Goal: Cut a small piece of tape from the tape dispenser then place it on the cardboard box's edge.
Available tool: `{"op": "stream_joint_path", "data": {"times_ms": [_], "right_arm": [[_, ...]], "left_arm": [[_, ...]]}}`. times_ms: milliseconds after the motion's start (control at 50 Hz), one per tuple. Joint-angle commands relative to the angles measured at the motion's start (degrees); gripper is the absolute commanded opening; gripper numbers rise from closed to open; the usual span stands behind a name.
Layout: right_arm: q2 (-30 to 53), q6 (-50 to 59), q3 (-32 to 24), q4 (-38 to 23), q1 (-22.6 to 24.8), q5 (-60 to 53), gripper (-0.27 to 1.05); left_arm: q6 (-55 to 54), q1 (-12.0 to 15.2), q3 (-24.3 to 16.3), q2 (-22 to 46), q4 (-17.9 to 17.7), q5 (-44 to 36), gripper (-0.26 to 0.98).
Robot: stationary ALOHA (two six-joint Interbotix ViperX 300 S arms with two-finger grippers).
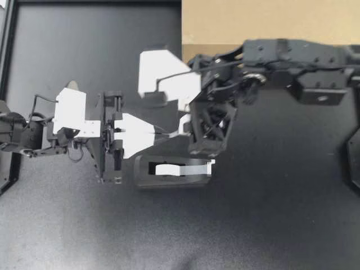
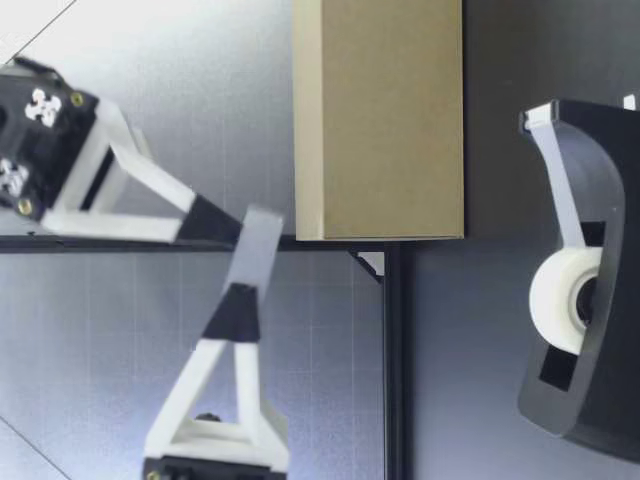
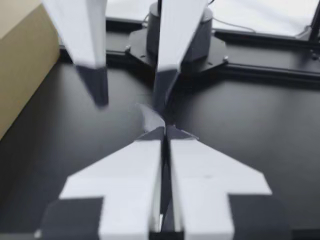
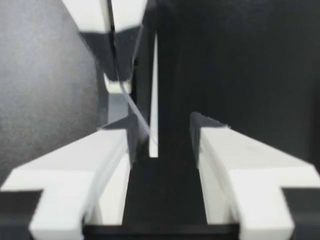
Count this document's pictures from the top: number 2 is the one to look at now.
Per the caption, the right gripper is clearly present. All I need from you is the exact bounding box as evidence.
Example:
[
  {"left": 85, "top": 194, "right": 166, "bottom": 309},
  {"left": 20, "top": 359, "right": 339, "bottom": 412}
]
[{"left": 0, "top": 54, "right": 152, "bottom": 222}]

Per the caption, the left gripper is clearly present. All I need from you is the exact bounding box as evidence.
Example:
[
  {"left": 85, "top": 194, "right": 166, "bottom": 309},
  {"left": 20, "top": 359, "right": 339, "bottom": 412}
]
[{"left": 141, "top": 281, "right": 292, "bottom": 480}]

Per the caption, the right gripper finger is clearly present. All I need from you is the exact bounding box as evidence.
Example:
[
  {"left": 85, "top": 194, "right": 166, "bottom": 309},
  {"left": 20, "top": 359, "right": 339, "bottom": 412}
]
[{"left": 40, "top": 102, "right": 247, "bottom": 246}]

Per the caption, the cut piece of clear tape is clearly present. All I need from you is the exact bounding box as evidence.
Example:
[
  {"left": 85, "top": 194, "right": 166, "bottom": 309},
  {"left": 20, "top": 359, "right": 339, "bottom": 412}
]
[{"left": 232, "top": 203, "right": 285, "bottom": 297}]

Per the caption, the brown cardboard box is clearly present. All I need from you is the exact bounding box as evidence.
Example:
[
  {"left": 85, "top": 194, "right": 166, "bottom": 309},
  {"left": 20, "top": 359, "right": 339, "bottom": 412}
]
[{"left": 292, "top": 0, "right": 467, "bottom": 243}]

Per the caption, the black tape dispenser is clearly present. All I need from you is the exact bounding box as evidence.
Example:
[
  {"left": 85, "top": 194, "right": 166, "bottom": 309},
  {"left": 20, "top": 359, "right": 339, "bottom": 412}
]
[{"left": 516, "top": 94, "right": 640, "bottom": 464}]

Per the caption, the black frame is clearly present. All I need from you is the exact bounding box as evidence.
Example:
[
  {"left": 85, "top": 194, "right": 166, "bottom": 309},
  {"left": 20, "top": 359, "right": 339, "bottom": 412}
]
[{"left": 0, "top": 227, "right": 417, "bottom": 480}]

